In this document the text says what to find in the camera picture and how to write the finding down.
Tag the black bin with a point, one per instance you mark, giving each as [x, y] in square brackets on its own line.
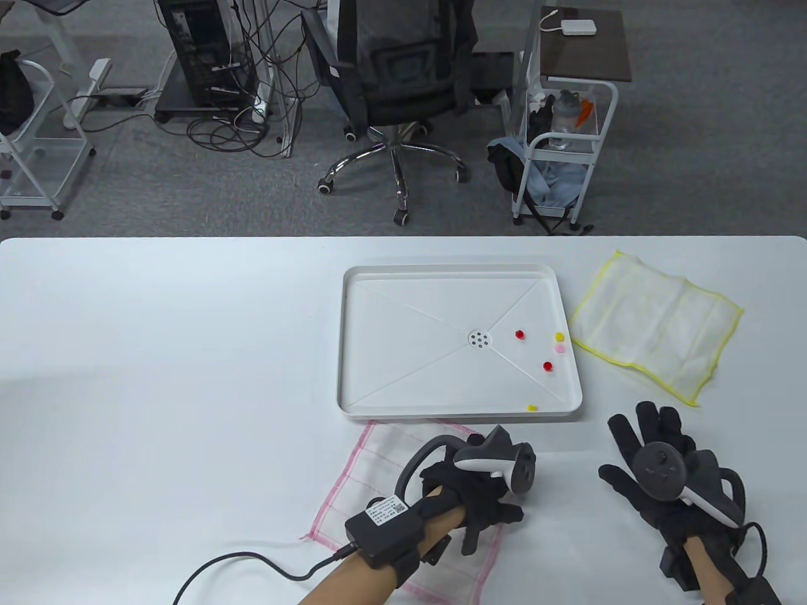
[495, 75]

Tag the grey white right hand controller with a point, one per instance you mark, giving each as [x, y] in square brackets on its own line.
[659, 469]

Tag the brown side table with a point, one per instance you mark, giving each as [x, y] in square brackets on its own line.
[586, 57]

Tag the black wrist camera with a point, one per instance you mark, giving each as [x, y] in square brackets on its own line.
[676, 567]
[436, 549]

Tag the black pouch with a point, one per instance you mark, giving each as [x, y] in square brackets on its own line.
[541, 120]

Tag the yellow-edged white dish cloth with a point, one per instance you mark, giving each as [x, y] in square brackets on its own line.
[649, 315]

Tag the white box device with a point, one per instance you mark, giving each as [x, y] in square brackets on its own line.
[579, 28]

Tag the person's right forearm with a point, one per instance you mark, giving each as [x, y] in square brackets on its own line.
[709, 567]

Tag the black floor socket box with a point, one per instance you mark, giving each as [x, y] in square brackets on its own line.
[120, 96]

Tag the black computer stand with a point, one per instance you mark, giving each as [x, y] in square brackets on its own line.
[189, 114]

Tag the blue grey cloth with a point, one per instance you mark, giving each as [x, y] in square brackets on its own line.
[555, 183]

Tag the black backpack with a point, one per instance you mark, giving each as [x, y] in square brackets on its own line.
[504, 167]

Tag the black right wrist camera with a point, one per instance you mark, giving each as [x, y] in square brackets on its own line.
[676, 567]

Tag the person's left hand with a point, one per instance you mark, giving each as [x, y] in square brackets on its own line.
[479, 504]

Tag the black right forearm sensor box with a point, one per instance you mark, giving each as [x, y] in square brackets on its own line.
[753, 593]

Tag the pink-edged white dish cloth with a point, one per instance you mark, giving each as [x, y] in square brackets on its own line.
[372, 479]

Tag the person's right hand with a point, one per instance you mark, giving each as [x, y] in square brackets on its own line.
[649, 428]

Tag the white frame post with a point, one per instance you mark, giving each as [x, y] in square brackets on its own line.
[526, 57]

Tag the black bag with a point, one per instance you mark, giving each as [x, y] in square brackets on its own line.
[12, 94]

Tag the black left forearm sensor box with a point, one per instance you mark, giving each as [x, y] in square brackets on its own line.
[384, 532]

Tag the white rolling cart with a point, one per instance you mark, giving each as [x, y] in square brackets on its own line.
[586, 189]

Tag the white desk leg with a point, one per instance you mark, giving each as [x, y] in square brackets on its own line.
[88, 88]

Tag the clear water bottle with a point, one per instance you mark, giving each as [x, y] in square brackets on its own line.
[563, 123]

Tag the grey white left hand controller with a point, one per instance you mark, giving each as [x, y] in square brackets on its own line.
[523, 469]

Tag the orange tool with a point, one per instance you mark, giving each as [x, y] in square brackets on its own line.
[586, 110]

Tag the white plastic tray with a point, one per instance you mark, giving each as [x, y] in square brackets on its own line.
[441, 378]

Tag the black office chair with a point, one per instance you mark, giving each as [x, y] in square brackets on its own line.
[403, 69]

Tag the black computer tower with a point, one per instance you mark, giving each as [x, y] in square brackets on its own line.
[195, 44]

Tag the grey white hand controller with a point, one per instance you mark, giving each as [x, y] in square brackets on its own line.
[659, 469]
[523, 469]

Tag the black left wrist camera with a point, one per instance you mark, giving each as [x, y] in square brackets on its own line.
[436, 549]

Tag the white power strip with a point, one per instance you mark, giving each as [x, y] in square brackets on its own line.
[260, 104]

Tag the white desk leg frame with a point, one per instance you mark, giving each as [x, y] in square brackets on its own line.
[275, 63]

